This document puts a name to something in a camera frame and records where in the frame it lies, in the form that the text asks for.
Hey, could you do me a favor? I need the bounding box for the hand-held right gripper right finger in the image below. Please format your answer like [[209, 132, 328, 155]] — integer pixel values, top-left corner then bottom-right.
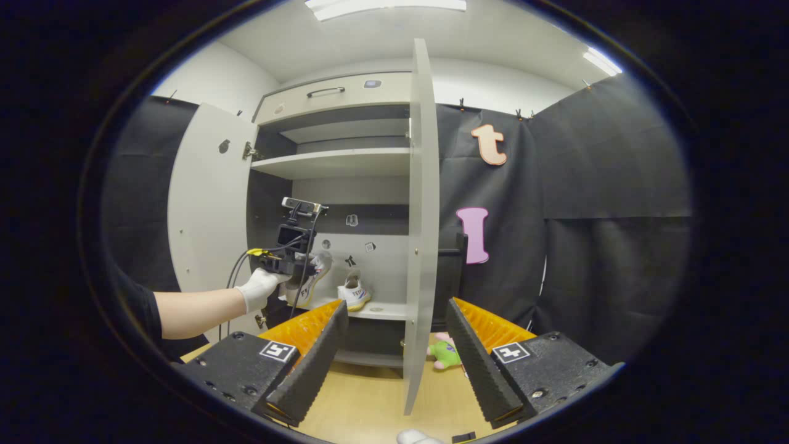
[[445, 297, 624, 430]]

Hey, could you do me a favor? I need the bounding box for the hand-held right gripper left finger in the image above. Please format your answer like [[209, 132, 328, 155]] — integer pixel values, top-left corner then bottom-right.
[[176, 300, 349, 427]]

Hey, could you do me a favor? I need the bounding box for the white shoe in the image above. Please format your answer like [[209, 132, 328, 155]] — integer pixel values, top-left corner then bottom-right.
[[285, 250, 333, 309], [337, 268, 372, 312]]

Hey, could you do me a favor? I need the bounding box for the grey shoe cabinet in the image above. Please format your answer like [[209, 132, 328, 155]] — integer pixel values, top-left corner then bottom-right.
[[247, 71, 414, 369]]

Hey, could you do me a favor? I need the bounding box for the grey shoe cabinet door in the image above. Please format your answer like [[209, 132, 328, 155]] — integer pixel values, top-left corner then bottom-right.
[[168, 103, 261, 337], [403, 38, 440, 417]]

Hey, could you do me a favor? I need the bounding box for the white cabinet shelf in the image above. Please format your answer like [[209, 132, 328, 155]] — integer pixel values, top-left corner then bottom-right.
[[277, 296, 409, 321], [251, 148, 412, 181]]

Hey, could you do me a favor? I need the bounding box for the green pink plush toy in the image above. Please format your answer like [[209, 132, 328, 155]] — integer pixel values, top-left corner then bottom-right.
[[427, 332, 463, 371]]

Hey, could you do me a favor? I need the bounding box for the black shirt sleeve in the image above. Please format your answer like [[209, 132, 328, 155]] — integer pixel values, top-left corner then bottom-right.
[[111, 262, 164, 358]]

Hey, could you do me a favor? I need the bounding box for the black backdrop cloth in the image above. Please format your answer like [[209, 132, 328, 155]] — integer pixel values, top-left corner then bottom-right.
[[102, 74, 694, 364]]

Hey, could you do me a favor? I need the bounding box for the long ceiling light panel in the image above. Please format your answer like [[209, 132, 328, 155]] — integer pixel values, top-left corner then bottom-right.
[[305, 0, 467, 22]]

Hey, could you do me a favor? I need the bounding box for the small ceiling light panel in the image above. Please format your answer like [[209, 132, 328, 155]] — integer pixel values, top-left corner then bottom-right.
[[583, 46, 623, 76]]

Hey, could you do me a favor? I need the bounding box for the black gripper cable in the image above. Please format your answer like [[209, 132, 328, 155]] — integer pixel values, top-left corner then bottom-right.
[[217, 236, 308, 341]]

